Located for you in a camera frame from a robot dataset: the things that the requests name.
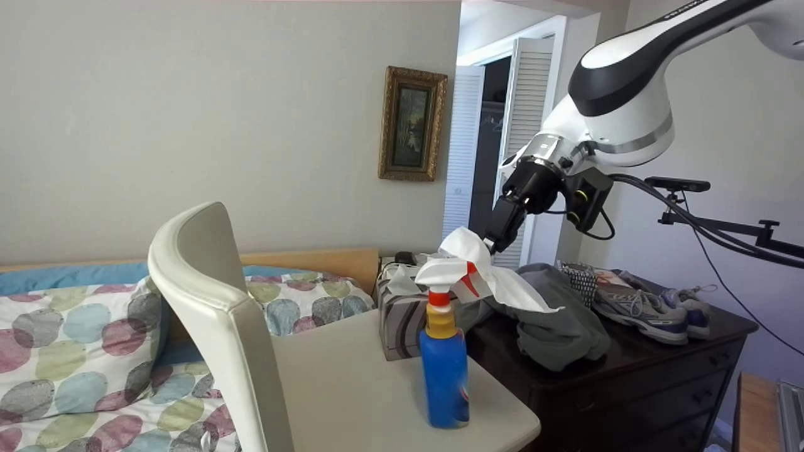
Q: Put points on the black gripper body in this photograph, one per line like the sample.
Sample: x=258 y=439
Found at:
x=530 y=185

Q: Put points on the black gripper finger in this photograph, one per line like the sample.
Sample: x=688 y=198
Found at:
x=513 y=218
x=498 y=223

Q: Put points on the blue spray bottle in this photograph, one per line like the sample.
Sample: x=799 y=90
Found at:
x=442 y=366

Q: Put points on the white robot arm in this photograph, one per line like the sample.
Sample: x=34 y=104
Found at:
x=637 y=101

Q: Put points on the white louvered door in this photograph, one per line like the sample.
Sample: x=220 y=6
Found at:
x=529 y=90

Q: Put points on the grey sweatshirt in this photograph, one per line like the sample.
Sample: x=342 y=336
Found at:
x=562 y=334

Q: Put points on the gold framed painting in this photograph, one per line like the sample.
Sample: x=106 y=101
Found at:
x=412 y=125

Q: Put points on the striped grey cloth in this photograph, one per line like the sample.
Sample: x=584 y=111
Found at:
x=403 y=316

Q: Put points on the dark wooden dresser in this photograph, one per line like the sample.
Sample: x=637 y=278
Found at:
x=637 y=393

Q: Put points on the blue pillow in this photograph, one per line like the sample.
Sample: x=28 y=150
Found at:
x=65 y=277
x=260 y=272

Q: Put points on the white moulded chair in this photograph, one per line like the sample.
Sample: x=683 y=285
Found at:
x=217 y=292

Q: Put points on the light wooden table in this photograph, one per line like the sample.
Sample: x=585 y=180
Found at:
x=758 y=416

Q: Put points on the spotted pastel duvet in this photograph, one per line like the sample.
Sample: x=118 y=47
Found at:
x=101 y=427

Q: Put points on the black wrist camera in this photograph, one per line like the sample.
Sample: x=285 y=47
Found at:
x=590 y=202

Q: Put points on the black stereo camera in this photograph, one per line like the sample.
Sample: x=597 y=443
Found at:
x=678 y=183

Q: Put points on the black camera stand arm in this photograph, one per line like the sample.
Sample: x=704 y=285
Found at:
x=766 y=226

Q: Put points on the grey metal frame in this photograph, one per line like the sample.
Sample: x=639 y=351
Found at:
x=795 y=416

